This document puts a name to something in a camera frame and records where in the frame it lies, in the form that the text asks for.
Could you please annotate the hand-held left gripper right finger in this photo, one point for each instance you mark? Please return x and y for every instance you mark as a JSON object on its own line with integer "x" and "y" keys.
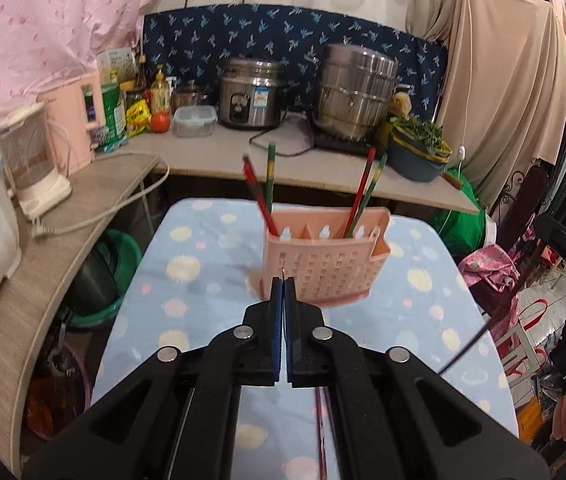
{"x": 290, "y": 330}

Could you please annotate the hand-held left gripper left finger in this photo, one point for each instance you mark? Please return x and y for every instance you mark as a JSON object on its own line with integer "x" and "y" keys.
{"x": 277, "y": 330}

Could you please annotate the pink perforated utensil holder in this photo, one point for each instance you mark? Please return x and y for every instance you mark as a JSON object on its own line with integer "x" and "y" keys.
{"x": 323, "y": 270}

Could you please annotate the dark red chopstick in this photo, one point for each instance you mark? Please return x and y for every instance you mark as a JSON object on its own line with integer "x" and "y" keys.
{"x": 463, "y": 347}
{"x": 319, "y": 435}

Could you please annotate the bright red chopstick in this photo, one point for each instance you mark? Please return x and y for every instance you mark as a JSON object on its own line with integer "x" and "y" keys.
{"x": 362, "y": 185}
{"x": 258, "y": 192}

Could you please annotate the green chopstick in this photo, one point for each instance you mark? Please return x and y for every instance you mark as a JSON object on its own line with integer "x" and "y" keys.
{"x": 270, "y": 180}
{"x": 370, "y": 187}

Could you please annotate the dark brown chair back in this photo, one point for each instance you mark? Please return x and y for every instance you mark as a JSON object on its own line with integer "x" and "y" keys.
{"x": 523, "y": 205}

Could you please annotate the pink floral cloth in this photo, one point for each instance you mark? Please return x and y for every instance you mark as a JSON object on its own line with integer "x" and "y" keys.
{"x": 488, "y": 267}

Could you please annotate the blue polka dot tablecloth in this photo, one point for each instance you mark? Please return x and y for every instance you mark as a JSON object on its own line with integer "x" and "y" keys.
{"x": 203, "y": 280}

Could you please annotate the green bag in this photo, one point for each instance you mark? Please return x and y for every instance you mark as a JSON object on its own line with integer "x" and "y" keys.
{"x": 463, "y": 215}

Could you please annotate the green plastic basin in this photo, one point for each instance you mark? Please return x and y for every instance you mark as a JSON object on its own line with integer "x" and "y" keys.
{"x": 123, "y": 255}

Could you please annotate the beige curtain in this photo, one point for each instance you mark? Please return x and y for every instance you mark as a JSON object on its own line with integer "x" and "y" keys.
{"x": 503, "y": 85}

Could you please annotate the dark blue plastic basin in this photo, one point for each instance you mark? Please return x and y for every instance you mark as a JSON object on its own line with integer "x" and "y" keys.
{"x": 415, "y": 160}

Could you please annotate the dark steel pot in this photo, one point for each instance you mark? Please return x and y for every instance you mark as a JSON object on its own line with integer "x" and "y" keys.
{"x": 95, "y": 280}

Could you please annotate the bunch of leafy greens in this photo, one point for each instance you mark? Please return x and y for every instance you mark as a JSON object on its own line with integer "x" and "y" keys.
{"x": 418, "y": 132}

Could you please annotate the black induction cooker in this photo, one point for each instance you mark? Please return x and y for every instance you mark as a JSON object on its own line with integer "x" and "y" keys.
{"x": 343, "y": 144}

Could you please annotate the pink plastic basket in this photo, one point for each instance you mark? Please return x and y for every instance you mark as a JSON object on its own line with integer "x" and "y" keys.
{"x": 75, "y": 360}

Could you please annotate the yellowish lumpy vegetable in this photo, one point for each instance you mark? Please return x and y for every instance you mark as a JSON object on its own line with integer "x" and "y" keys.
{"x": 399, "y": 105}

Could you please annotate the clear lidded food container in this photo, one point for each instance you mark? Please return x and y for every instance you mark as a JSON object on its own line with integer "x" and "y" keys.
{"x": 194, "y": 121}

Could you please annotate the steel rice cooker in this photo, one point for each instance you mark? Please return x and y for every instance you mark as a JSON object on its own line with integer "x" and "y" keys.
{"x": 250, "y": 95}

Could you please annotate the orange plastic bag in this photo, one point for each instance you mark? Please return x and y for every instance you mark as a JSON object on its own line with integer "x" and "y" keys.
{"x": 50, "y": 405}

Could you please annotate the red tomato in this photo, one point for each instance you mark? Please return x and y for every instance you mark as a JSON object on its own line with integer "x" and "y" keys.
{"x": 160, "y": 121}

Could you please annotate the stacked steel steamer pot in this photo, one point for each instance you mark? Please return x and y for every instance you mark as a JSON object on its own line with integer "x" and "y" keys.
{"x": 355, "y": 92}

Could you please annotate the small steel lidded pot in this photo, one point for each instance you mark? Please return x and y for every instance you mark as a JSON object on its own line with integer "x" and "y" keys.
{"x": 190, "y": 96}

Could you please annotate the yellow snack packet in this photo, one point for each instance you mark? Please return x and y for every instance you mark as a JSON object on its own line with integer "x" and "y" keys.
{"x": 138, "y": 117}

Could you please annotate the yellow oil bottle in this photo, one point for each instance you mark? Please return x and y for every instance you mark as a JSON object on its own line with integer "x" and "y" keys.
{"x": 161, "y": 89}

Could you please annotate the dark sauce bottle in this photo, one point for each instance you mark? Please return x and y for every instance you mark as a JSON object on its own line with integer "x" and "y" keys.
{"x": 140, "y": 72}

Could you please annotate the pink water boiler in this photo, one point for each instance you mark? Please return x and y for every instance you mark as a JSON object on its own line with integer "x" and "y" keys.
{"x": 70, "y": 120}

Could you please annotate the white clear-top appliance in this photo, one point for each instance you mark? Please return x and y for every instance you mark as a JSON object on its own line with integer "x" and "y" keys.
{"x": 33, "y": 160}

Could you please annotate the dark blue floral cloth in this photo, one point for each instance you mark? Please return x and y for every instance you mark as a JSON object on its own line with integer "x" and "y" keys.
{"x": 203, "y": 35}

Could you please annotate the white and green carton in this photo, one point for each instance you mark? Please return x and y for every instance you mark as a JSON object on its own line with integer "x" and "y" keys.
{"x": 118, "y": 65}

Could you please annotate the pink dotted cloth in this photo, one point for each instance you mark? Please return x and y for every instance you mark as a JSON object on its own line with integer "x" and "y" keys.
{"x": 63, "y": 25}

